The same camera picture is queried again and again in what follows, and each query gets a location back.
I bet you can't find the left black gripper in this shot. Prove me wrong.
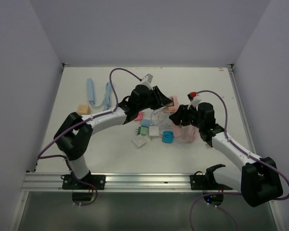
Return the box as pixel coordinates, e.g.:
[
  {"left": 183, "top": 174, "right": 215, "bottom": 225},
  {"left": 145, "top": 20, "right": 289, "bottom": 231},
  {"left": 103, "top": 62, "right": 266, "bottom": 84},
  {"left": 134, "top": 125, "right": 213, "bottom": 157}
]
[{"left": 137, "top": 86, "right": 171, "bottom": 112}]

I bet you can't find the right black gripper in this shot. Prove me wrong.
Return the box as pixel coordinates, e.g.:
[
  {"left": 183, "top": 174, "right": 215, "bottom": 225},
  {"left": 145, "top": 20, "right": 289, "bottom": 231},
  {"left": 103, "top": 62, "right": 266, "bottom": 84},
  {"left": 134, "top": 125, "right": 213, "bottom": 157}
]
[{"left": 169, "top": 103, "right": 203, "bottom": 129}]

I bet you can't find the pink power strip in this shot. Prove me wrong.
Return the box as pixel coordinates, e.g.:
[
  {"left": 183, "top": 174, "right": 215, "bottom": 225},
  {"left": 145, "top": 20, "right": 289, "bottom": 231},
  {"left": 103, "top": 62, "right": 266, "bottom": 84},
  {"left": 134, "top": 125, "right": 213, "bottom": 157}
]
[{"left": 163, "top": 106, "right": 178, "bottom": 114}]

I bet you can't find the blue round plug adapter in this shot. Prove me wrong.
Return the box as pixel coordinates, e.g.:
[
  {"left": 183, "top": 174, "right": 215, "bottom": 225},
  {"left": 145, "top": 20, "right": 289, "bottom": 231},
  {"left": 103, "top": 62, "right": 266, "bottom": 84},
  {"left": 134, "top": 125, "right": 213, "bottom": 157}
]
[{"left": 161, "top": 130, "right": 174, "bottom": 144}]

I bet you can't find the red pink charger plug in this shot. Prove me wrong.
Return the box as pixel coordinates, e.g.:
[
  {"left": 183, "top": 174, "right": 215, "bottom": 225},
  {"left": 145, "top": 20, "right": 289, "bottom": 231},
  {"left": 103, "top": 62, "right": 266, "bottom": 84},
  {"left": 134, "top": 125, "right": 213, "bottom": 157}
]
[{"left": 134, "top": 112, "right": 145, "bottom": 121}]

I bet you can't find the white cube charger plug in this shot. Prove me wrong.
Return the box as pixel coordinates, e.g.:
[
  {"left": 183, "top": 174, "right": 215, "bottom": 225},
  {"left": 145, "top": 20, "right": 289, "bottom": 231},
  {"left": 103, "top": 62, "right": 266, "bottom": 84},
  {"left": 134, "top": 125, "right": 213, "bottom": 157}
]
[{"left": 149, "top": 126, "right": 160, "bottom": 140}]

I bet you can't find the light blue charger plug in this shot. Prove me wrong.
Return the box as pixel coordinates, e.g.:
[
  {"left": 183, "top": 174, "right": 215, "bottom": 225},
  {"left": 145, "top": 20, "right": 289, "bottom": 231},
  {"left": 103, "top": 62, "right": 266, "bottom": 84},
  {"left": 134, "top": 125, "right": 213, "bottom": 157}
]
[{"left": 141, "top": 119, "right": 151, "bottom": 128}]

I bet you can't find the green charger plug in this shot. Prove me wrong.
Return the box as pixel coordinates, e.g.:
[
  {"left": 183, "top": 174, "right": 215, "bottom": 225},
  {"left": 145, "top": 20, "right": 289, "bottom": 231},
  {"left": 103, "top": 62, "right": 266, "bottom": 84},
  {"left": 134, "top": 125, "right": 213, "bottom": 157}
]
[{"left": 135, "top": 126, "right": 149, "bottom": 136}]

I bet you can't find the tan cube socket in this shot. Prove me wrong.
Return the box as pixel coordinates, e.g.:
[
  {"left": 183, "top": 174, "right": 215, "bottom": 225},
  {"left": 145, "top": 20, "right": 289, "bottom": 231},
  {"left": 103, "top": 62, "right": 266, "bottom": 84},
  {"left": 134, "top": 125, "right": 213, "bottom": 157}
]
[{"left": 76, "top": 104, "right": 91, "bottom": 115}]

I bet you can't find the tan cube adapter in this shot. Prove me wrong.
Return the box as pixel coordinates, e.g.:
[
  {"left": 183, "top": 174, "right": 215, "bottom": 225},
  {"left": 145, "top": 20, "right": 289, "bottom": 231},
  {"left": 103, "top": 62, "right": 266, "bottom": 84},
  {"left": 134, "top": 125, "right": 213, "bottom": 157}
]
[{"left": 168, "top": 96, "right": 179, "bottom": 111}]

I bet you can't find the blue power strip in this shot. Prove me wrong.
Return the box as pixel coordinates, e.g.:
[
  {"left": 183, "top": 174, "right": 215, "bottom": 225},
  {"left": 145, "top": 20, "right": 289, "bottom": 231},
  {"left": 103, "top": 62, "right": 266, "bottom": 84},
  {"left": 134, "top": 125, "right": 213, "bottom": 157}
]
[{"left": 87, "top": 78, "right": 95, "bottom": 105}]

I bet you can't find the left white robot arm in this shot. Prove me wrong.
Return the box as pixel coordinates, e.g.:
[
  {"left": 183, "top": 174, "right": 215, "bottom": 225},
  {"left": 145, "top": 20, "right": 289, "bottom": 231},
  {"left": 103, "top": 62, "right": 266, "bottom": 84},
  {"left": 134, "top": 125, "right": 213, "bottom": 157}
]
[{"left": 54, "top": 85, "right": 172, "bottom": 189}]

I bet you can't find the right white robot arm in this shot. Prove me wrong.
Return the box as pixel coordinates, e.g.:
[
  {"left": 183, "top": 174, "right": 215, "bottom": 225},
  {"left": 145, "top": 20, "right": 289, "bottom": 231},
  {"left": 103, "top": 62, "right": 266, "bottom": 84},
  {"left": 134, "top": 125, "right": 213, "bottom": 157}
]
[{"left": 170, "top": 103, "right": 283, "bottom": 207}]

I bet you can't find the pink cord with plug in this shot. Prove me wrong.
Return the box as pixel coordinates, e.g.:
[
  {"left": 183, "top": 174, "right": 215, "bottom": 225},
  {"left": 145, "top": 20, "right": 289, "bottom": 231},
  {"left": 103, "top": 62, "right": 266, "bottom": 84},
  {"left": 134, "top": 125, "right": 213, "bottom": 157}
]
[{"left": 171, "top": 124, "right": 199, "bottom": 145}]

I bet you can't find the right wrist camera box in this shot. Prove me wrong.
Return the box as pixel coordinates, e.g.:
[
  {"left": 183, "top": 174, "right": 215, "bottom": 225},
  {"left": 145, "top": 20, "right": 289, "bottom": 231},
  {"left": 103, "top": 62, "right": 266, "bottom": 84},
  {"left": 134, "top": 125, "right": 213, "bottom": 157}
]
[{"left": 187, "top": 92, "right": 201, "bottom": 110}]

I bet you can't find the blue coiled cord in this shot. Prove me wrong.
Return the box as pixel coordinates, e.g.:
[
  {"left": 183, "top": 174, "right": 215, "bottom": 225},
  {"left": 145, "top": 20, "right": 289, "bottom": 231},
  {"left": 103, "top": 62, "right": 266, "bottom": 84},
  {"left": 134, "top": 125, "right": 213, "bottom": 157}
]
[{"left": 90, "top": 81, "right": 113, "bottom": 110}]

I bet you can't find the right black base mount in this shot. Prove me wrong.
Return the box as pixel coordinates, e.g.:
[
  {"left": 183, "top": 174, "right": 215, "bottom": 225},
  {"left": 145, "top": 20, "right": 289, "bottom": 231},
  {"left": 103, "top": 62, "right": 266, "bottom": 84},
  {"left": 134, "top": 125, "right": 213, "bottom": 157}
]
[{"left": 189, "top": 164, "right": 232, "bottom": 191}]

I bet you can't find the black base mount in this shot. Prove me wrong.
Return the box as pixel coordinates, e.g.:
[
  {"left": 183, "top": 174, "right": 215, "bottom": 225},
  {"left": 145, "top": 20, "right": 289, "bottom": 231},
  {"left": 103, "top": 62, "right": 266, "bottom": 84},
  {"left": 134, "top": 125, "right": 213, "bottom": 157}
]
[
  {"left": 189, "top": 164, "right": 232, "bottom": 191},
  {"left": 60, "top": 174, "right": 106, "bottom": 190}
]

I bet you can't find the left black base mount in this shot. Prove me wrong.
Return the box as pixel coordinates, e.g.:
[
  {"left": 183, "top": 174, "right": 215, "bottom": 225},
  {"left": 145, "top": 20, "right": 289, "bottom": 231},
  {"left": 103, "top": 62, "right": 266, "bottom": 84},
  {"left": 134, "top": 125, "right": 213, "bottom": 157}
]
[{"left": 60, "top": 174, "right": 106, "bottom": 190}]

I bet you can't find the aluminium front rail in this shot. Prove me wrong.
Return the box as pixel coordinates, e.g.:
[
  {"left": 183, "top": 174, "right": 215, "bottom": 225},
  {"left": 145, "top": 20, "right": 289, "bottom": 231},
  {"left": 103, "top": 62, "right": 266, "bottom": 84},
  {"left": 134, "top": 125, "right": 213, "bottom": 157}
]
[{"left": 21, "top": 172, "right": 276, "bottom": 193}]

